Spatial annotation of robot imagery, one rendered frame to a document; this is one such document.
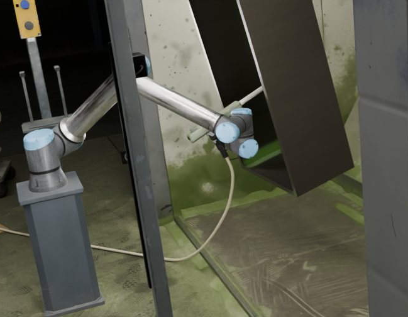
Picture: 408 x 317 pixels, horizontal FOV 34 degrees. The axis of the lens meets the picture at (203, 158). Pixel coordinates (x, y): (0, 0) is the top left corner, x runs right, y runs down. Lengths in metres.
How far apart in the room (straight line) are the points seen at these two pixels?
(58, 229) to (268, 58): 1.30
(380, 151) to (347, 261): 2.22
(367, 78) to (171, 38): 2.77
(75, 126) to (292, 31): 1.14
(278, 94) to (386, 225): 1.75
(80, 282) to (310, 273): 1.16
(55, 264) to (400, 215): 2.31
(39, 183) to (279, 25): 1.36
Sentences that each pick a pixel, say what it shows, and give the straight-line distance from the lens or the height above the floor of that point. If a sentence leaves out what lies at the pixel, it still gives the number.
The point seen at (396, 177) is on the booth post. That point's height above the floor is 1.21.
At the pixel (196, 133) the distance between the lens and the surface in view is 3.15.
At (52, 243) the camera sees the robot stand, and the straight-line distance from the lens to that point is 3.33.
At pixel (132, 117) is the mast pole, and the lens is 2.01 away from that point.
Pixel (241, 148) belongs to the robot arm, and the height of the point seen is 0.82.
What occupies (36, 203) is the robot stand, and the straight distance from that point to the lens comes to 3.25.
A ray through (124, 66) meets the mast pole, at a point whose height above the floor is 1.37.
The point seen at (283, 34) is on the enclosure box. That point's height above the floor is 1.25.
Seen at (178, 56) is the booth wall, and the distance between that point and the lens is 4.04.
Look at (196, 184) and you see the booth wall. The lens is 4.25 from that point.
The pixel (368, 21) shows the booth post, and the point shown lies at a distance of 1.30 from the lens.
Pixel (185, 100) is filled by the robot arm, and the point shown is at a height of 1.06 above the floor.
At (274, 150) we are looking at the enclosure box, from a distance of 3.82.
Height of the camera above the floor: 1.68
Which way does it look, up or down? 18 degrees down
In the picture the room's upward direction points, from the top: 7 degrees counter-clockwise
